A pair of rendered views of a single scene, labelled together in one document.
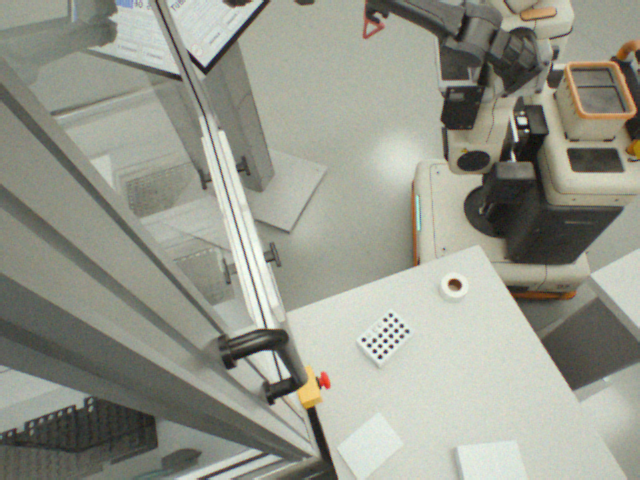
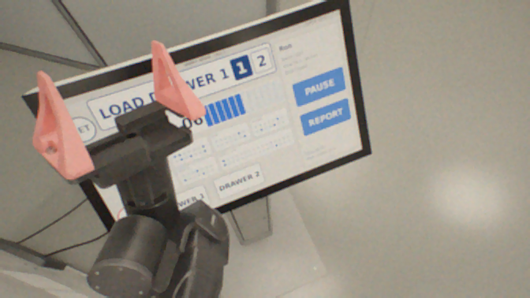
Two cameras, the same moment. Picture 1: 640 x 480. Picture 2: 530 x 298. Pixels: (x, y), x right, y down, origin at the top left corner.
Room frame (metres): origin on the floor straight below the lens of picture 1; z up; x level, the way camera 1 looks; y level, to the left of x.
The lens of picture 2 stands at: (1.26, -0.02, 1.60)
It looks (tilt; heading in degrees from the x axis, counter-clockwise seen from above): 64 degrees down; 37
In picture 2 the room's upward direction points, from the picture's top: 4 degrees counter-clockwise
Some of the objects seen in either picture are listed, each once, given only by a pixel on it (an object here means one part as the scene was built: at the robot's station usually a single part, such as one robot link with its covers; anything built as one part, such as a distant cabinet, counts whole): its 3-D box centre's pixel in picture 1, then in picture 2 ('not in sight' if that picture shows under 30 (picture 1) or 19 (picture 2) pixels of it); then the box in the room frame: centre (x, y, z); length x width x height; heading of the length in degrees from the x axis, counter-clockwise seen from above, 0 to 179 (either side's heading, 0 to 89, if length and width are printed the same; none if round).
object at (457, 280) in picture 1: (453, 287); not in sight; (0.41, -0.33, 0.78); 0.07 x 0.07 x 0.04
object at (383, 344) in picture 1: (385, 337); not in sight; (0.31, -0.12, 0.78); 0.12 x 0.08 x 0.04; 122
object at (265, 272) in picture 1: (263, 264); not in sight; (0.52, 0.15, 0.87); 0.29 x 0.02 x 0.11; 11
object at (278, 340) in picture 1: (274, 367); not in sight; (0.10, 0.06, 1.45); 0.05 x 0.03 x 0.19; 101
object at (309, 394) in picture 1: (309, 386); not in sight; (0.20, 0.08, 0.88); 0.07 x 0.05 x 0.07; 11
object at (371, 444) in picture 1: (369, 446); not in sight; (0.07, -0.03, 0.77); 0.13 x 0.09 x 0.02; 118
